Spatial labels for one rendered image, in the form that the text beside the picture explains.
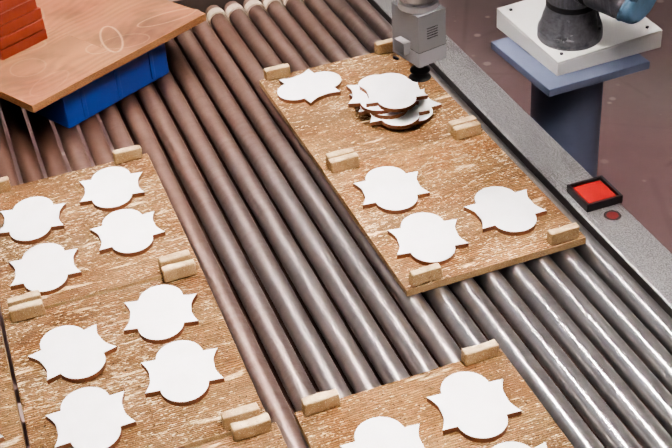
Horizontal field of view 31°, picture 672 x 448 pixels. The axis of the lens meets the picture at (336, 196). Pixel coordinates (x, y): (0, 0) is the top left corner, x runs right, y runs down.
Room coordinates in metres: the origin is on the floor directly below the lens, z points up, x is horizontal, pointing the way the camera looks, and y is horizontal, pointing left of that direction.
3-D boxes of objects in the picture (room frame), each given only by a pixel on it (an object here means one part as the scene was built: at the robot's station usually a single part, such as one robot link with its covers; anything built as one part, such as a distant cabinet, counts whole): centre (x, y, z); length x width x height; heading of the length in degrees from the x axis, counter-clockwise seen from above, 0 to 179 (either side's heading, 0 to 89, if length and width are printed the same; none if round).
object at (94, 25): (2.52, 0.62, 1.03); 0.50 x 0.50 x 0.02; 47
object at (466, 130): (2.09, -0.27, 0.95); 0.06 x 0.02 x 0.03; 108
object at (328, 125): (2.25, -0.08, 0.93); 0.41 x 0.35 x 0.02; 19
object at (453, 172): (1.86, -0.21, 0.93); 0.41 x 0.35 x 0.02; 18
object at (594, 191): (1.87, -0.49, 0.92); 0.06 x 0.06 x 0.01; 18
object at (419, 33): (2.02, -0.17, 1.23); 0.10 x 0.09 x 0.16; 121
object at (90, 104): (2.47, 0.57, 0.97); 0.31 x 0.31 x 0.10; 47
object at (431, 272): (1.64, -0.14, 0.95); 0.06 x 0.02 x 0.03; 108
